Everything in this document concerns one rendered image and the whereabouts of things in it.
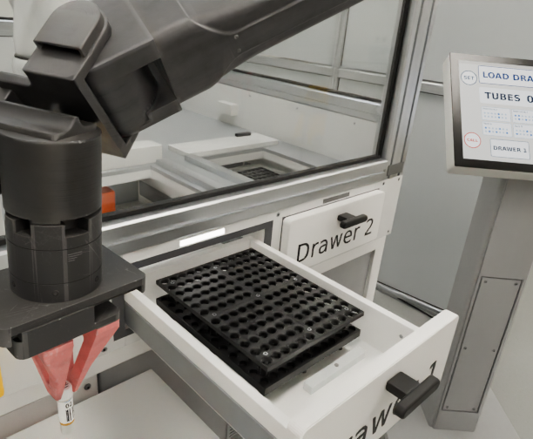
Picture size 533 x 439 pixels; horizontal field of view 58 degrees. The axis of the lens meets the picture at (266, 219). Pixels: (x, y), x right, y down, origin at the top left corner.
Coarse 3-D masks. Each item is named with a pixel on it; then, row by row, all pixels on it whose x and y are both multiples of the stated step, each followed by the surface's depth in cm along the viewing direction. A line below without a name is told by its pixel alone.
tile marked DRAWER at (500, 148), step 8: (496, 144) 113; (504, 144) 113; (512, 144) 113; (520, 144) 113; (528, 144) 113; (496, 152) 112; (504, 152) 112; (512, 152) 112; (520, 152) 112; (528, 152) 112
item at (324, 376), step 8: (352, 352) 63; (360, 352) 63; (336, 360) 61; (344, 360) 61; (352, 360) 61; (360, 360) 63; (328, 368) 59; (336, 368) 60; (344, 368) 60; (312, 376) 58; (320, 376) 58; (328, 376) 58; (336, 376) 60; (304, 384) 57; (312, 384) 57; (320, 384) 57; (312, 392) 57
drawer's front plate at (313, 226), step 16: (368, 192) 98; (384, 192) 100; (320, 208) 88; (336, 208) 89; (352, 208) 93; (368, 208) 97; (288, 224) 81; (304, 224) 84; (320, 224) 87; (336, 224) 91; (368, 224) 100; (288, 240) 82; (304, 240) 86; (320, 240) 89; (352, 240) 97; (368, 240) 102; (288, 256) 84; (304, 256) 87; (320, 256) 91
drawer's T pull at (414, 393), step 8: (400, 376) 50; (408, 376) 50; (432, 376) 50; (392, 384) 49; (400, 384) 49; (408, 384) 49; (416, 384) 49; (424, 384) 49; (432, 384) 49; (392, 392) 49; (400, 392) 48; (408, 392) 48; (416, 392) 48; (424, 392) 48; (432, 392) 49; (408, 400) 47; (416, 400) 47; (424, 400) 48; (400, 408) 46; (408, 408) 46; (400, 416) 46
